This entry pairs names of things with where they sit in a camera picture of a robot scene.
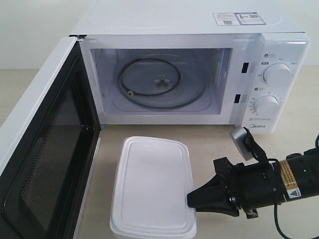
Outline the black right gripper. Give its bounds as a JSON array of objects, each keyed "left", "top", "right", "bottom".
[{"left": 187, "top": 157, "right": 286, "bottom": 219}]

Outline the white plastic lidded container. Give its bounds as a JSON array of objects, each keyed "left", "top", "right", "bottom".
[{"left": 110, "top": 136, "right": 197, "bottom": 239}]

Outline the white microwave door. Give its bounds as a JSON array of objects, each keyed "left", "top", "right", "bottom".
[{"left": 0, "top": 36, "right": 101, "bottom": 239}]

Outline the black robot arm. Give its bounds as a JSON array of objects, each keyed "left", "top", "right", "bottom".
[{"left": 187, "top": 149, "right": 319, "bottom": 219}]

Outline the white microwave oven body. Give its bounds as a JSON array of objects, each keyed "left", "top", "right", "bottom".
[{"left": 70, "top": 0, "right": 310, "bottom": 134}]

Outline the lower white control knob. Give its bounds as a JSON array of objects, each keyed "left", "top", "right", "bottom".
[{"left": 253, "top": 96, "right": 279, "bottom": 116}]

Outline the white control knob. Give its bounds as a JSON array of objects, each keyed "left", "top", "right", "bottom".
[
  {"left": 263, "top": 63, "right": 292, "bottom": 86},
  {"left": 253, "top": 96, "right": 279, "bottom": 116}
]

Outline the glass turntable plate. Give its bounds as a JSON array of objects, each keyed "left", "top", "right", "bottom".
[{"left": 116, "top": 54, "right": 207, "bottom": 111}]

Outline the upper white control knob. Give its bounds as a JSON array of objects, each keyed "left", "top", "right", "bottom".
[{"left": 263, "top": 63, "right": 292, "bottom": 86}]

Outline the blue white label sticker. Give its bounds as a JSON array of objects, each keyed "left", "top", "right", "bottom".
[{"left": 213, "top": 12, "right": 265, "bottom": 26}]

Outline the black camera cable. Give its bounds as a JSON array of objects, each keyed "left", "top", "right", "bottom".
[{"left": 243, "top": 126, "right": 319, "bottom": 239}]

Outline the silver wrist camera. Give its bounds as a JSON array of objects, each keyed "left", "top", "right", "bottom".
[{"left": 230, "top": 125, "right": 253, "bottom": 161}]

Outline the dark turntable roller ring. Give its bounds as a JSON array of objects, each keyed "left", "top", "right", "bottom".
[{"left": 118, "top": 58, "right": 182, "bottom": 96}]

